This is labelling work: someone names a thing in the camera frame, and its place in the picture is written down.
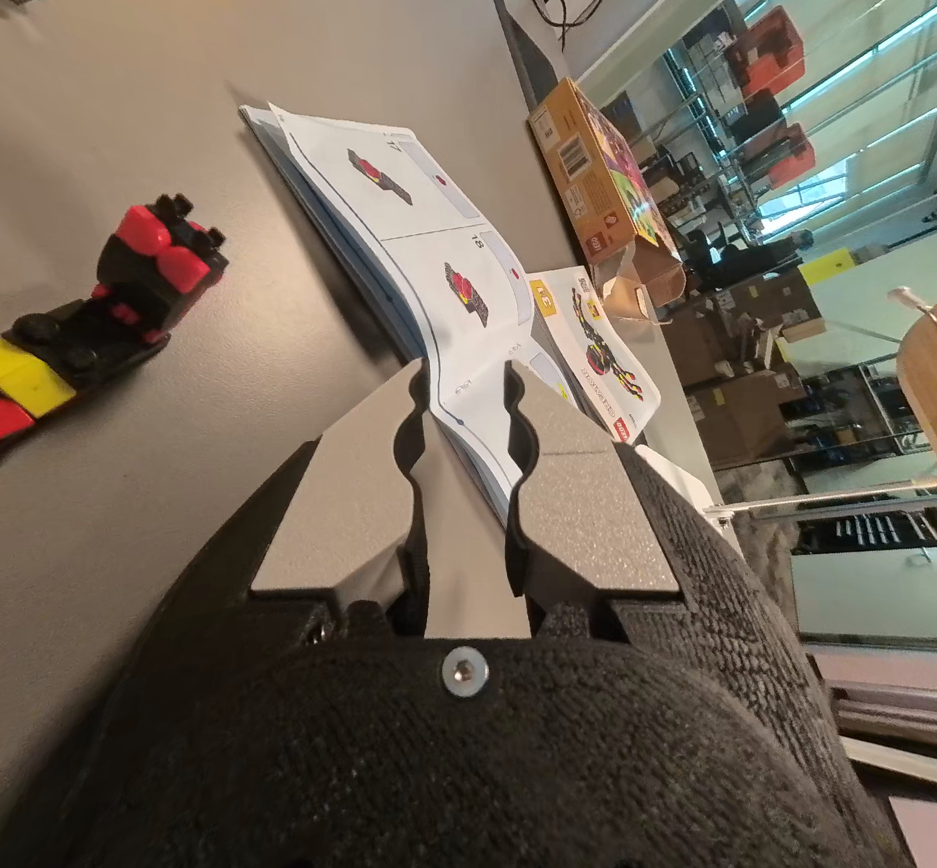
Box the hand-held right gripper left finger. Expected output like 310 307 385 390
249 357 433 638

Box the closed instruction booklet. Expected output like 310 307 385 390
529 266 661 442

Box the long red yellow lego assembly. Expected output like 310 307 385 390
0 193 230 453

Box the open instruction booklet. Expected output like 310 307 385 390
240 102 583 528

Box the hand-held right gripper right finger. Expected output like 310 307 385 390
504 361 679 638

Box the wooden desk lamp white base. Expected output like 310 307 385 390
633 286 937 556

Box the orange cardboard lego box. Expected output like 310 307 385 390
527 77 687 325

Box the orange storage crate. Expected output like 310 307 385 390
723 4 808 98
756 121 817 189

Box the yellow paper sign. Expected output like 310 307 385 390
796 246 855 288

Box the metal wire shelving rack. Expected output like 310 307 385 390
662 0 817 239

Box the dark teal desk pad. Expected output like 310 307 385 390
472 0 581 105

